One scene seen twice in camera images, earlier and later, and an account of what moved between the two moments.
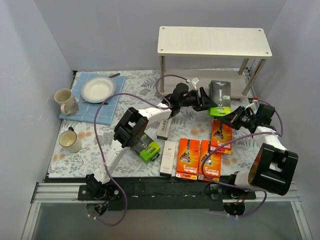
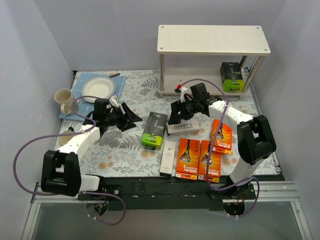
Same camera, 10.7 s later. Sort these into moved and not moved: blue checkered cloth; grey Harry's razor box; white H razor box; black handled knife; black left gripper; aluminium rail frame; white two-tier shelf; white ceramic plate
Moved: grey Harry's razor box; black left gripper
Not moved: white ceramic plate; white two-tier shelf; aluminium rail frame; blue checkered cloth; white H razor box; black handled knife
